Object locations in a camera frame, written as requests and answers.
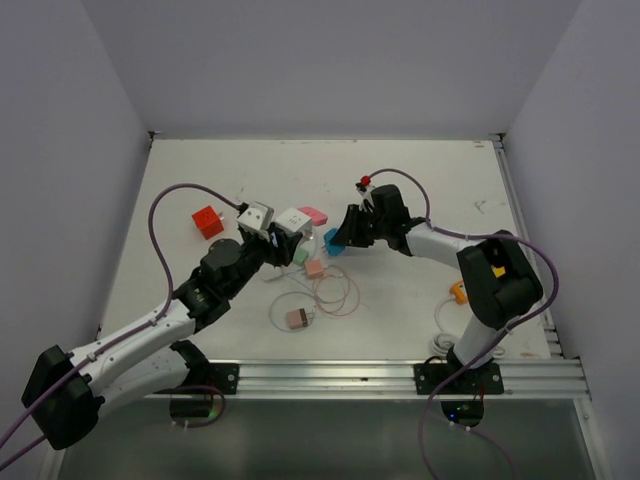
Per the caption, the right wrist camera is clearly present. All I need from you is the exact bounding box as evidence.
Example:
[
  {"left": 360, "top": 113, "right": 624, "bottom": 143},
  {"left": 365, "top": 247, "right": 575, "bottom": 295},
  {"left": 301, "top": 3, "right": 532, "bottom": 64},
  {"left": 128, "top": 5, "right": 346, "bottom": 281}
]
[{"left": 355, "top": 175, "right": 375, "bottom": 198}]

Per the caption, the pink charging cable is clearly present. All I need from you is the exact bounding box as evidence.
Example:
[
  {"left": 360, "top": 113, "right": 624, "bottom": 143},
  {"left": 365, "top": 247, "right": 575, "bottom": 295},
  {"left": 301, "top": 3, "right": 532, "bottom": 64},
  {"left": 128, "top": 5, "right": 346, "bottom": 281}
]
[{"left": 311, "top": 267, "right": 362, "bottom": 319}]

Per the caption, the blue plug adapter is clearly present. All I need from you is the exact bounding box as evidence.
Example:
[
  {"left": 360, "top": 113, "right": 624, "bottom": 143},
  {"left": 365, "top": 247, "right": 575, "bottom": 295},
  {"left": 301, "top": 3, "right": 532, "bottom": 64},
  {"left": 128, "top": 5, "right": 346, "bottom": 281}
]
[{"left": 323, "top": 228, "right": 346, "bottom": 257}]

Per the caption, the salmon pink charger plug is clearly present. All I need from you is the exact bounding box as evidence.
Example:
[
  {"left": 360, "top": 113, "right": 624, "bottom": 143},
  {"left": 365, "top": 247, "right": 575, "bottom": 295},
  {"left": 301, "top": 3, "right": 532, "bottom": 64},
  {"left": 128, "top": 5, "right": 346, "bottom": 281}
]
[{"left": 304, "top": 259, "right": 325, "bottom": 280}]

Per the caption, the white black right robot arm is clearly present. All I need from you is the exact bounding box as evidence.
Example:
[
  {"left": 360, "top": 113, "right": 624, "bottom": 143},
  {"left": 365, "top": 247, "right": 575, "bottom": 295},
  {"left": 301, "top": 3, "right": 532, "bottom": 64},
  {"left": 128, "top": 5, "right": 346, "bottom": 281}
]
[{"left": 326, "top": 177, "right": 543, "bottom": 393}]

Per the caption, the white power cord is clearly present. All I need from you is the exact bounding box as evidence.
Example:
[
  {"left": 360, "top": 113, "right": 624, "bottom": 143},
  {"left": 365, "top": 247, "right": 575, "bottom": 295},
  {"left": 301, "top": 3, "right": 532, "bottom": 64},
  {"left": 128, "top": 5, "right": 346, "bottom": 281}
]
[{"left": 430, "top": 297, "right": 507, "bottom": 360}]

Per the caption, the pink plug adapter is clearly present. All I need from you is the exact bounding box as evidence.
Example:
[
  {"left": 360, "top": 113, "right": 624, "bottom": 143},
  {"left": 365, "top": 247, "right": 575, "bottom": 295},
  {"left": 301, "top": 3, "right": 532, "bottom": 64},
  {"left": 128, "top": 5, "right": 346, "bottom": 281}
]
[{"left": 298, "top": 206, "right": 328, "bottom": 227}]

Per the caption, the aluminium frame rail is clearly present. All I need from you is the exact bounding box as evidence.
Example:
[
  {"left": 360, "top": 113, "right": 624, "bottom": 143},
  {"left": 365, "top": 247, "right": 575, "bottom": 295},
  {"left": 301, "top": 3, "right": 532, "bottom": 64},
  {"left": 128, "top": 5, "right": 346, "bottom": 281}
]
[{"left": 63, "top": 358, "right": 591, "bottom": 400}]

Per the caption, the yellow cube power socket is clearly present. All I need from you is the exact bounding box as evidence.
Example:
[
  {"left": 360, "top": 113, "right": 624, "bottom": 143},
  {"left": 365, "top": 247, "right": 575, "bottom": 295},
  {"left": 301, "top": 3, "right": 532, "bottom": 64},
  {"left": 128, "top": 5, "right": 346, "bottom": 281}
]
[{"left": 492, "top": 267, "right": 506, "bottom": 278}]

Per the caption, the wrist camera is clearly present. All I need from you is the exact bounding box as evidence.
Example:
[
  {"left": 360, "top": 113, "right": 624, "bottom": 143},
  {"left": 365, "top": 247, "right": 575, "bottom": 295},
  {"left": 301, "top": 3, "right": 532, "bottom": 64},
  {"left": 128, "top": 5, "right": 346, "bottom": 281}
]
[
  {"left": 237, "top": 201, "right": 274, "bottom": 234},
  {"left": 355, "top": 175, "right": 375, "bottom": 198}
]

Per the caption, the orange plug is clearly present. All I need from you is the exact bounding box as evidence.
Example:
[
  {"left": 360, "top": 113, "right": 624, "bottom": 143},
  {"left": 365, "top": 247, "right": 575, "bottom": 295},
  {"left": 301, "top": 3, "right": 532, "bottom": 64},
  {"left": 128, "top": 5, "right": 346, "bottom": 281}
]
[{"left": 449, "top": 280, "right": 468, "bottom": 305}]

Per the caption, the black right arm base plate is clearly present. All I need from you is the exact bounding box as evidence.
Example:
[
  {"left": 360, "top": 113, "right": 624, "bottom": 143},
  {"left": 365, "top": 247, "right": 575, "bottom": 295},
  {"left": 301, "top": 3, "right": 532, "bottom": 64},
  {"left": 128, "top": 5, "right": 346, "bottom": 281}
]
[{"left": 413, "top": 361, "right": 505, "bottom": 396}]

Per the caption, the red cube power socket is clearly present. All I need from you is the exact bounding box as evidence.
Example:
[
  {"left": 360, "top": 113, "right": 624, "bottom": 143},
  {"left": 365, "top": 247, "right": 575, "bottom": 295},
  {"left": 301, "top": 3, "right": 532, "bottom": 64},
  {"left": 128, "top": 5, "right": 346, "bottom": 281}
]
[{"left": 192, "top": 206, "right": 224, "bottom": 240}]

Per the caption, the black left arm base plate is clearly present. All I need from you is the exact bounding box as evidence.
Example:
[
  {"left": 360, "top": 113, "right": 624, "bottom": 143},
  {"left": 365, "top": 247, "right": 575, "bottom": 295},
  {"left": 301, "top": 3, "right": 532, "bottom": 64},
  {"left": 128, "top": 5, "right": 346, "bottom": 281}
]
[{"left": 158, "top": 363, "right": 240, "bottom": 395}]

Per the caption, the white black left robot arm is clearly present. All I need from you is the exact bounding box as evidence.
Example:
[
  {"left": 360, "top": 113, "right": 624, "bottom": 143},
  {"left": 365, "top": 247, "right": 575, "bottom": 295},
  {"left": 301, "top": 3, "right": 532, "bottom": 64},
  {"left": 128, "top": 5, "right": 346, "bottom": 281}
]
[{"left": 21, "top": 229, "right": 302, "bottom": 450}]

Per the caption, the white cube power socket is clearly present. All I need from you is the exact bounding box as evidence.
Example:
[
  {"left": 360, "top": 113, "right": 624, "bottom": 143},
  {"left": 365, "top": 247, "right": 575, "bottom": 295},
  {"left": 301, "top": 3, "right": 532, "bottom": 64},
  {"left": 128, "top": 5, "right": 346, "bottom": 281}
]
[{"left": 275, "top": 208, "right": 313, "bottom": 238}]

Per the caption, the green charger plug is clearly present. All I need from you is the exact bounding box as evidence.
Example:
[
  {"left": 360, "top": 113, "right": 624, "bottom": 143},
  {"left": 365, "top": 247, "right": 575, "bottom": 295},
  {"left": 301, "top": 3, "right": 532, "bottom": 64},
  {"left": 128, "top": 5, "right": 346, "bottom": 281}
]
[{"left": 292, "top": 248, "right": 310, "bottom": 267}]

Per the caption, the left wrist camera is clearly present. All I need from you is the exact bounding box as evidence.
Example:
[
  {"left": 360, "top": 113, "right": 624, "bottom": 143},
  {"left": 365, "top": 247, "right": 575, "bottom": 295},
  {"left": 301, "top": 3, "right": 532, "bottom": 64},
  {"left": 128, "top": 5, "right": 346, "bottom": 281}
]
[{"left": 237, "top": 201, "right": 274, "bottom": 234}]

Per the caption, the clear thin cable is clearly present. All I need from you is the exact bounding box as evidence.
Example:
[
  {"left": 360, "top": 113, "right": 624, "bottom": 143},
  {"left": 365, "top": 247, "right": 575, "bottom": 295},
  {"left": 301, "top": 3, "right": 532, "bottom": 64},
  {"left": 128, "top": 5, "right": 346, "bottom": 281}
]
[{"left": 268, "top": 291, "right": 318, "bottom": 333}]

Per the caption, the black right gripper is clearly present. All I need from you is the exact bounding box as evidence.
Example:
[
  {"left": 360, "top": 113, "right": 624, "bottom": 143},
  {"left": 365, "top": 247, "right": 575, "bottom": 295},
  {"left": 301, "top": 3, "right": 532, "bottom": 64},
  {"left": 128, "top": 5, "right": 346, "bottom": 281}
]
[{"left": 331, "top": 204, "right": 389, "bottom": 248}]

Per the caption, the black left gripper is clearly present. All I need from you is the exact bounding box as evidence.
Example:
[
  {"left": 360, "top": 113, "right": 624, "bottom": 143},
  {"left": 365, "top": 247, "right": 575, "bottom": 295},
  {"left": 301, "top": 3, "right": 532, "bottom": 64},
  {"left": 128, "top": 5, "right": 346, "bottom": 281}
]
[{"left": 225, "top": 221, "right": 300, "bottom": 297}]

